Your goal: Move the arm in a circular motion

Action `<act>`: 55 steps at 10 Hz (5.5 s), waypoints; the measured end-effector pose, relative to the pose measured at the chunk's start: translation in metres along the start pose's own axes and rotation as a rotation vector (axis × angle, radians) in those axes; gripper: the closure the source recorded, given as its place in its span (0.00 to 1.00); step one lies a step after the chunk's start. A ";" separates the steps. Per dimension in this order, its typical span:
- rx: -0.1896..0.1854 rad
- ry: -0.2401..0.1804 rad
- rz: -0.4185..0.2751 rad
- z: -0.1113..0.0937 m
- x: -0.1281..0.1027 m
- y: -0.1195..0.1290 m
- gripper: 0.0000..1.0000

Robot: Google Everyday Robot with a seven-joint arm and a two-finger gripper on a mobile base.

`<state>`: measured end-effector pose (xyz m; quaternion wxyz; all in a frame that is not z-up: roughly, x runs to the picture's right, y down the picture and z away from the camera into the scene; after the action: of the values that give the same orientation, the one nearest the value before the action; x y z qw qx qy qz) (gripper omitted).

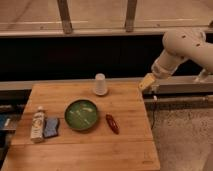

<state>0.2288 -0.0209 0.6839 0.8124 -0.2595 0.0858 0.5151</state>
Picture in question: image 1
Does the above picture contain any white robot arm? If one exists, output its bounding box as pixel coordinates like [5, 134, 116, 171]
[138, 29, 213, 91]

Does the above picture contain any grey metal rail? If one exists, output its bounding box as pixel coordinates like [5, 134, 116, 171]
[142, 75, 213, 96]

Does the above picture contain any left metal post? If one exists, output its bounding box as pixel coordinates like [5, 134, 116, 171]
[57, 0, 72, 34]

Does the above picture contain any white paper cup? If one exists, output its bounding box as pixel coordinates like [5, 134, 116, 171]
[93, 73, 108, 96]

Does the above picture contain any right metal post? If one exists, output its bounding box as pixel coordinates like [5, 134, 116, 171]
[124, 0, 137, 32]

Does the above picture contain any metal post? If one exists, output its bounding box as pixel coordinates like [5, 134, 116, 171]
[57, 0, 72, 34]
[124, 0, 137, 32]

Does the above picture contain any blue sponge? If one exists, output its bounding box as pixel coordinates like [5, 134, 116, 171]
[44, 118, 59, 138]

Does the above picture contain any white bottle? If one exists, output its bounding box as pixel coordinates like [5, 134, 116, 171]
[30, 106, 45, 143]

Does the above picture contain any green round bowl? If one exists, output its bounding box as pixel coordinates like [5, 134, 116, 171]
[64, 99, 99, 131]

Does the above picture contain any red chili pepper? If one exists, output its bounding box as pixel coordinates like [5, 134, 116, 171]
[106, 114, 119, 134]

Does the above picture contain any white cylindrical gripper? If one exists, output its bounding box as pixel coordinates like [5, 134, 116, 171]
[139, 60, 170, 91]

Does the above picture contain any wooden cutting board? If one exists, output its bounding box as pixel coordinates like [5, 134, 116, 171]
[0, 80, 161, 171]

